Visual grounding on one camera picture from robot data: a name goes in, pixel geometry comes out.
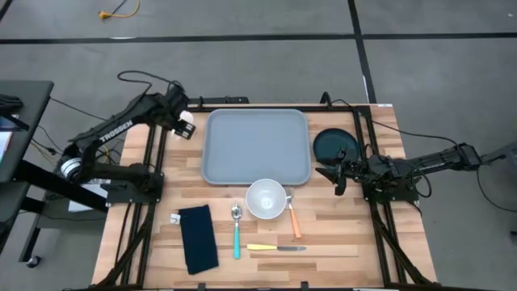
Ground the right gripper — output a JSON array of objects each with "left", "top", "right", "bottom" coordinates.
[{"left": 315, "top": 147, "right": 389, "bottom": 198}]

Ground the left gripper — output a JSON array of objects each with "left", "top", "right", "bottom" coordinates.
[{"left": 161, "top": 82, "right": 197, "bottom": 141}]

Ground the dark teal plate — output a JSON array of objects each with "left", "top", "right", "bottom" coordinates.
[{"left": 313, "top": 128, "right": 362, "bottom": 167}]

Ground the fork with orange handle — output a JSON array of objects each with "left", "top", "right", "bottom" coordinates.
[{"left": 284, "top": 188, "right": 303, "bottom": 239}]

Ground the white ceramic bowl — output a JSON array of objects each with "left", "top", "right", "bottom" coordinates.
[{"left": 245, "top": 178, "right": 288, "bottom": 221}]

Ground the knife with yellow handle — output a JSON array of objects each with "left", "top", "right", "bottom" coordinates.
[{"left": 246, "top": 242, "right": 307, "bottom": 252}]

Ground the dark navy cloth napkin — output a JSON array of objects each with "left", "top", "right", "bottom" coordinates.
[{"left": 169, "top": 204, "right": 221, "bottom": 276}]

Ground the spoon with teal handle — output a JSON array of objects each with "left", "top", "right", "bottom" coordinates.
[{"left": 230, "top": 203, "right": 244, "bottom": 260}]

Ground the grey plastic tray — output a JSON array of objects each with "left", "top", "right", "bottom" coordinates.
[{"left": 200, "top": 108, "right": 313, "bottom": 186}]

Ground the black power strip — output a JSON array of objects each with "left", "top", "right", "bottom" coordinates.
[{"left": 187, "top": 95, "right": 250, "bottom": 105}]

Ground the white paper sheet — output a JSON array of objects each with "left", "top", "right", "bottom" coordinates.
[{"left": 67, "top": 177, "right": 112, "bottom": 213}]

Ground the black desk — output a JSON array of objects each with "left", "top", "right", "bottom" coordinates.
[{"left": 0, "top": 79, "right": 110, "bottom": 270}]

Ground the grey stand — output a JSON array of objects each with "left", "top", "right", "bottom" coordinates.
[{"left": 478, "top": 140, "right": 517, "bottom": 167}]

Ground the black bundle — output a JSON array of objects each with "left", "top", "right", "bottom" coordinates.
[{"left": 0, "top": 93, "right": 24, "bottom": 116}]

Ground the black aluminium table frame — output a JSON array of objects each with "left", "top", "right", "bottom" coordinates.
[{"left": 64, "top": 103, "right": 439, "bottom": 291}]

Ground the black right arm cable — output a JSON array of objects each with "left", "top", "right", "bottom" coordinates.
[{"left": 321, "top": 91, "right": 461, "bottom": 146}]

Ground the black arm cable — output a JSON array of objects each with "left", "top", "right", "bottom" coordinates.
[
  {"left": 116, "top": 70, "right": 185, "bottom": 96},
  {"left": 321, "top": 91, "right": 461, "bottom": 146}
]

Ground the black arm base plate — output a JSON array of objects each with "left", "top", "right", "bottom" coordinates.
[
  {"left": 100, "top": 173, "right": 165, "bottom": 205},
  {"left": 360, "top": 169, "right": 421, "bottom": 203}
]

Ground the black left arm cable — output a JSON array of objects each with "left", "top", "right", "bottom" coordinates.
[{"left": 116, "top": 70, "right": 185, "bottom": 96}]

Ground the black floor cable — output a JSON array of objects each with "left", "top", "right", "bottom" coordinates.
[
  {"left": 48, "top": 96, "right": 110, "bottom": 122},
  {"left": 474, "top": 161, "right": 517, "bottom": 213}
]

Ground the yellow extension cord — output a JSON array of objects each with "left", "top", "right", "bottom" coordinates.
[{"left": 98, "top": 0, "right": 141, "bottom": 20}]

